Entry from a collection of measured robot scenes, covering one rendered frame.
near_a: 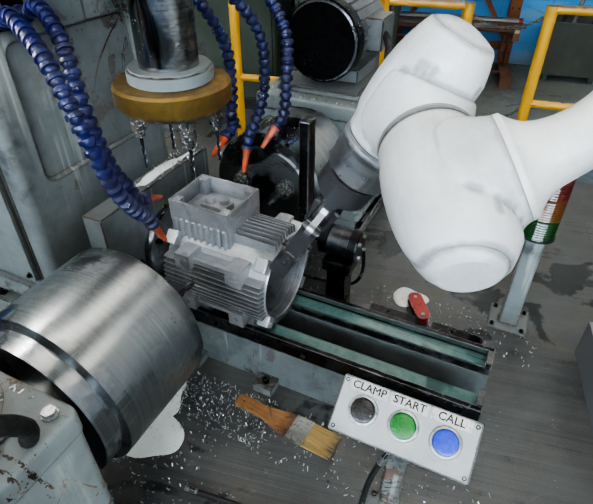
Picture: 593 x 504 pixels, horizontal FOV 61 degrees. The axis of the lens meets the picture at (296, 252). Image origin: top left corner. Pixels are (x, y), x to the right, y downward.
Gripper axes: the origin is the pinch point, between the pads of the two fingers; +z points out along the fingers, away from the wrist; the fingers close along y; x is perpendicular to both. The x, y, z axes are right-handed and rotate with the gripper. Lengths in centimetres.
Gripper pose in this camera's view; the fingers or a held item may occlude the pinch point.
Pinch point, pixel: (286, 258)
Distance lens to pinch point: 79.3
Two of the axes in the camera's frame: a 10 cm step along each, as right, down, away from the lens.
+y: -4.3, 5.4, -7.2
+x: 7.8, 6.3, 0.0
